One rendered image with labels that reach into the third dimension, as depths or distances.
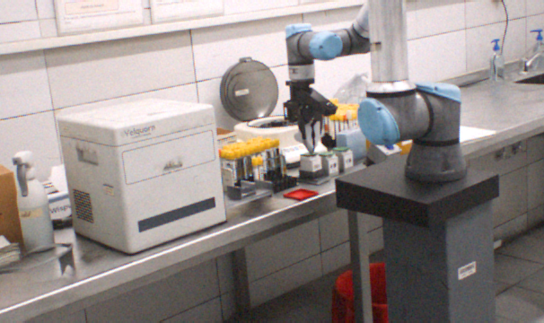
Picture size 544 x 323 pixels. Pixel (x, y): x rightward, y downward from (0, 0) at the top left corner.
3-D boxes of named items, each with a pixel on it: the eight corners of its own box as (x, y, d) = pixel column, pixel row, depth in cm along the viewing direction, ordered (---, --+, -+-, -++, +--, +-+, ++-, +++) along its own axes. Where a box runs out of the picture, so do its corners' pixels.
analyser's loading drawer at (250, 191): (212, 217, 186) (210, 197, 185) (197, 213, 191) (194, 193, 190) (274, 196, 199) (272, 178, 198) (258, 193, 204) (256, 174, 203)
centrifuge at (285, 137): (276, 172, 231) (273, 134, 228) (229, 158, 255) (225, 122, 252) (338, 157, 243) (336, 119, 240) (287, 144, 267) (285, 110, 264)
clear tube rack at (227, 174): (233, 194, 212) (231, 169, 210) (212, 188, 220) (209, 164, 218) (286, 177, 225) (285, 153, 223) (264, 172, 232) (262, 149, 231)
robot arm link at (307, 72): (320, 62, 211) (300, 66, 205) (320, 78, 212) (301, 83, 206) (301, 62, 216) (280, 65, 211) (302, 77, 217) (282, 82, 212)
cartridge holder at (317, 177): (317, 185, 213) (316, 173, 212) (294, 180, 219) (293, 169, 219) (329, 180, 217) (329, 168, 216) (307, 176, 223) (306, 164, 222)
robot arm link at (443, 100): (471, 135, 186) (473, 81, 182) (429, 145, 179) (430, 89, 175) (437, 126, 196) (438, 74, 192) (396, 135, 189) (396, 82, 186)
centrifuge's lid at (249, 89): (220, 60, 249) (208, 63, 256) (232, 135, 253) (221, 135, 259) (274, 52, 260) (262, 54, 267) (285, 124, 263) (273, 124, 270)
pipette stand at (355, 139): (352, 166, 230) (350, 135, 227) (334, 164, 234) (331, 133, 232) (371, 159, 237) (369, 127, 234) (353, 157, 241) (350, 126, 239)
